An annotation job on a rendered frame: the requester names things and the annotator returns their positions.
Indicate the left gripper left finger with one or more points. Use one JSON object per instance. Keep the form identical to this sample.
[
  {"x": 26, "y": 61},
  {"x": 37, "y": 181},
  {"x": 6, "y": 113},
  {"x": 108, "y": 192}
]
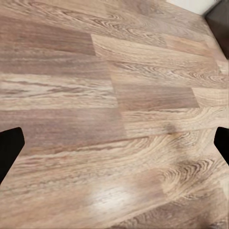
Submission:
[{"x": 11, "y": 143}]

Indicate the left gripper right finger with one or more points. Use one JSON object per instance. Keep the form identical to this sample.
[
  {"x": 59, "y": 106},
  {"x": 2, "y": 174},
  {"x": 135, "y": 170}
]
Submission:
[{"x": 221, "y": 141}]

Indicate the bench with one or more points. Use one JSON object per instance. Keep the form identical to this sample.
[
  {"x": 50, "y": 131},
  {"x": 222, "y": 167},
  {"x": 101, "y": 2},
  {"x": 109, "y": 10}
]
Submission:
[{"x": 218, "y": 21}]

